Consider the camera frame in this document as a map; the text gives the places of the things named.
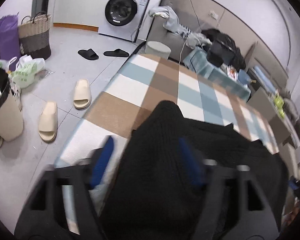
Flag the small table checkered cloth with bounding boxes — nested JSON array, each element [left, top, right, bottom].
[[183, 47, 251, 102]]

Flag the woven laundry basket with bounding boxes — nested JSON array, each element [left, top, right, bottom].
[[18, 11, 51, 60]]

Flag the grey sofa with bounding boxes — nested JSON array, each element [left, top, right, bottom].
[[148, 0, 288, 88]]

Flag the beige slipper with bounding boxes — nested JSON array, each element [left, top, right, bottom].
[[73, 79, 91, 109], [38, 101, 57, 142]]

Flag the blue plastic bowl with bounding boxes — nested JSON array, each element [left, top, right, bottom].
[[238, 69, 251, 86]]

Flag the green cloth item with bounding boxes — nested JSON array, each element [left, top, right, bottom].
[[274, 93, 285, 118]]

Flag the white green plastic bag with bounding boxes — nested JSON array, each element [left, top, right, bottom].
[[9, 55, 45, 88]]

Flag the beige trash bin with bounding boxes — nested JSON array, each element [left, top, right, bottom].
[[0, 65, 24, 142]]

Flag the near beige slipper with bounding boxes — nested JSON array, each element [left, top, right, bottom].
[[38, 101, 57, 142]]

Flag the far beige slipper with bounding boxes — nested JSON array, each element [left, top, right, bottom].
[[73, 79, 91, 109]]

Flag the purple bag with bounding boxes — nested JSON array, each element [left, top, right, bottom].
[[0, 14, 21, 71]]

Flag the white base cabinet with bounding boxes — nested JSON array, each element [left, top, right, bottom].
[[53, 0, 107, 31]]

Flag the plaid checkered blanket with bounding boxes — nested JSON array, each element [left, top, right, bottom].
[[56, 55, 278, 184]]

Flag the white washing machine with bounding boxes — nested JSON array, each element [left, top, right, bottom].
[[98, 0, 148, 42]]

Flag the left black slipper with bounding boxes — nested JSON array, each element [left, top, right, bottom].
[[78, 49, 99, 61]]

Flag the right black slipper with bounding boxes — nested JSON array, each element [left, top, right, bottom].
[[103, 48, 129, 57]]

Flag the black slipper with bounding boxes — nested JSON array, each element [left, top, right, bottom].
[[78, 49, 99, 61], [103, 48, 129, 57]]

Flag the black jacket on sofa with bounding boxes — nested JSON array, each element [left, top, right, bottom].
[[202, 28, 246, 72]]

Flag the black knit sweater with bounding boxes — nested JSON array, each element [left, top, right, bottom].
[[100, 101, 288, 239]]

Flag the white round stool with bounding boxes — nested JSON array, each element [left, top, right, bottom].
[[145, 41, 171, 59]]

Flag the light grey crumpled clothes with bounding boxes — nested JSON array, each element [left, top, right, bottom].
[[148, 6, 212, 49]]

